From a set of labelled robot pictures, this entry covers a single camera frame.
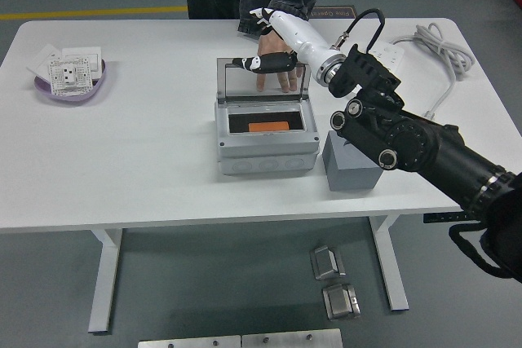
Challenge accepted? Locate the grey cube with round hole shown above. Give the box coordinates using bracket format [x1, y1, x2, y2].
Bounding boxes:
[321, 130, 384, 192]

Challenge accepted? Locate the small metal clamp block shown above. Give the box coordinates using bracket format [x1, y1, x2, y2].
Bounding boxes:
[309, 244, 347, 281]
[321, 282, 362, 320]

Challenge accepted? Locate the metal plate with screws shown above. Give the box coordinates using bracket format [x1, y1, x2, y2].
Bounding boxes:
[241, 328, 343, 348]
[137, 335, 241, 348]

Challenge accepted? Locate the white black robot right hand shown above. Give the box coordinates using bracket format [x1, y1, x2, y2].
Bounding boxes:
[231, 7, 340, 75]

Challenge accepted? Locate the white printed socket panel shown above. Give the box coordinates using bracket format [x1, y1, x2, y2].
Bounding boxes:
[44, 56, 91, 98]

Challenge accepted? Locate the white table leg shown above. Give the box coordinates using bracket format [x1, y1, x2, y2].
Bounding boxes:
[369, 215, 410, 311]
[87, 227, 123, 333]

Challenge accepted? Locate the black floor sign with lettering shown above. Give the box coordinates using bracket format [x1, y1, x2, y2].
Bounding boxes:
[306, 5, 360, 21]

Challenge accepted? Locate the white switch plate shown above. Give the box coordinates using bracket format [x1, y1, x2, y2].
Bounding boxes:
[60, 46, 103, 74]
[25, 44, 62, 80]

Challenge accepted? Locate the purple bowl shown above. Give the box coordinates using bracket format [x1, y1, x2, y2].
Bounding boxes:
[32, 58, 108, 104]

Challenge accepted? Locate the orange cylinder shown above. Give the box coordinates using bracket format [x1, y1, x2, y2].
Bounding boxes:
[247, 121, 291, 134]

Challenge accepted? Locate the black perforated bar under table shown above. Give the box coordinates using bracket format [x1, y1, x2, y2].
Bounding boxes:
[423, 212, 470, 224]

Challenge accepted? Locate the yellow floor tape line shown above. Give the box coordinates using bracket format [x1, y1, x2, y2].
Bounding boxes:
[0, 5, 189, 22]

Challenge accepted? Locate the white power cord with plug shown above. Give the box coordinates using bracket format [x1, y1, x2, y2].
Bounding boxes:
[389, 22, 476, 120]

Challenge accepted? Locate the grey box with clear lid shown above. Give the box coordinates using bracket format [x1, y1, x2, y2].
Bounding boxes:
[215, 56, 320, 178]

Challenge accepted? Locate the person's left hand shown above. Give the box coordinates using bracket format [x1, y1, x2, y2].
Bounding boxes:
[255, 32, 299, 95]

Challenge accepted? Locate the white power strip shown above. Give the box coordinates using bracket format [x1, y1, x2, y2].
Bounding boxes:
[366, 40, 405, 78]

